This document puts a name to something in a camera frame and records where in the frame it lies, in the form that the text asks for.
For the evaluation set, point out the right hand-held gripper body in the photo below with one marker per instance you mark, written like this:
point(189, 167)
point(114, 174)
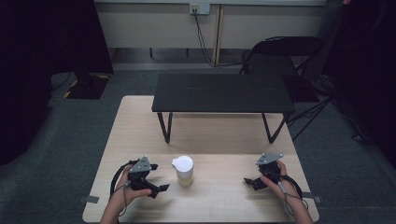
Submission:
point(270, 168)

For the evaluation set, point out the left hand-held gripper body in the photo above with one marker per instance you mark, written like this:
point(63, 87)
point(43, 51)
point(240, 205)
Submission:
point(138, 177)

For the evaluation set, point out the clear cup with white lid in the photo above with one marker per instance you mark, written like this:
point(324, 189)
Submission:
point(183, 169)

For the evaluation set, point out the person's left hand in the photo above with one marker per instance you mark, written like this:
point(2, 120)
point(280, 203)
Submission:
point(130, 193)

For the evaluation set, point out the person's right hand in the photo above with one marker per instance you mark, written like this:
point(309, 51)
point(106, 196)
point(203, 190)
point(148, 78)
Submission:
point(277, 186)

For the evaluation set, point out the black tripod stand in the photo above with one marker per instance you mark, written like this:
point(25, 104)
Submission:
point(311, 115)

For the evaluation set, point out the black floor plate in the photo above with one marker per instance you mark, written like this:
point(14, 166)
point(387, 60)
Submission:
point(300, 88)

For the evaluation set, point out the black desk shelf riser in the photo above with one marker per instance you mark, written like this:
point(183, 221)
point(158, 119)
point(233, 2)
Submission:
point(222, 91)

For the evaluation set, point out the stand base with striped tape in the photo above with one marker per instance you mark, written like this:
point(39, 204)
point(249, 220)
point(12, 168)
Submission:
point(88, 85)

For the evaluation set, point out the black folding chair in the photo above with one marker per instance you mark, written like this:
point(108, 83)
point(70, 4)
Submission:
point(286, 46)

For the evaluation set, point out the black curtain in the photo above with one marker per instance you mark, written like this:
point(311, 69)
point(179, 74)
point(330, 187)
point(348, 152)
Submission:
point(37, 62)
point(367, 62)

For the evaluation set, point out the grey table edge bracket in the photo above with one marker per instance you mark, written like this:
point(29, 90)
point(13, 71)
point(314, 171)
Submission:
point(89, 199)
point(313, 197)

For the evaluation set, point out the wooden wall post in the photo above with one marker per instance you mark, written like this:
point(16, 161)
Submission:
point(218, 34)

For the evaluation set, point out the white wall socket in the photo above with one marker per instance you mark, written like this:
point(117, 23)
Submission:
point(200, 8)

